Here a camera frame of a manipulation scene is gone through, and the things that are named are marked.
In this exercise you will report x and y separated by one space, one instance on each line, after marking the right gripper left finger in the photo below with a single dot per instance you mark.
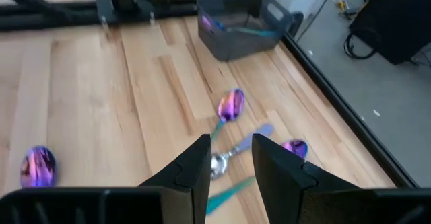
134 207

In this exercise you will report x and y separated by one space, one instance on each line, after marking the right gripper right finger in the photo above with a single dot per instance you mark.
320 207

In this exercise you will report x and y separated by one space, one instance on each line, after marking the black equipment case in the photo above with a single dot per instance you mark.
397 22

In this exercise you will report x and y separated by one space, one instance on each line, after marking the grey translucent plastic bin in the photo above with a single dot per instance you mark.
235 45

